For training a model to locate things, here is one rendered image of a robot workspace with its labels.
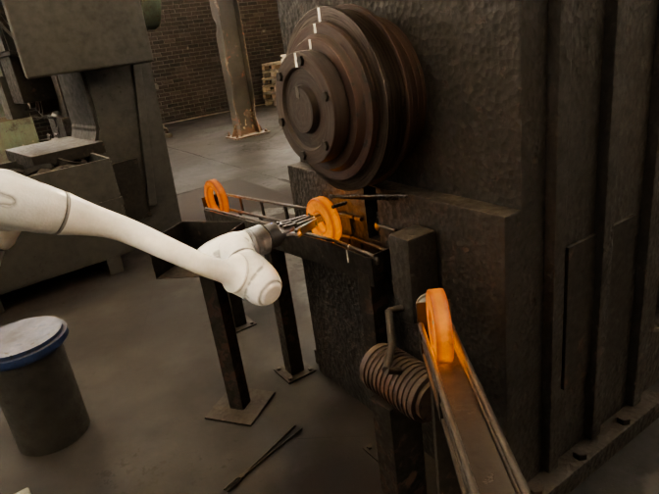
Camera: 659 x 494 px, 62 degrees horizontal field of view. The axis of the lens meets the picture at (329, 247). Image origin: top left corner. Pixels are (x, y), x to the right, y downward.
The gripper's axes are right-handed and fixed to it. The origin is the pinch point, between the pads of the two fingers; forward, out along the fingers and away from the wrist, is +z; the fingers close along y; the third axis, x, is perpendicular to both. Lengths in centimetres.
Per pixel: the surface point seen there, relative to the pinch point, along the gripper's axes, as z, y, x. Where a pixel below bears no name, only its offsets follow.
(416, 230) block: 2.2, 41.0, 3.6
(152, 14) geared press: 215, -775, 105
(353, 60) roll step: -3, 31, 46
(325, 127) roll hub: -9.0, 24.5, 31.4
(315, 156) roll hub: -10.3, 19.6, 24.1
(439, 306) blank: -18, 70, 2
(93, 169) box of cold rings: -26, -220, -5
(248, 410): -31, -28, -74
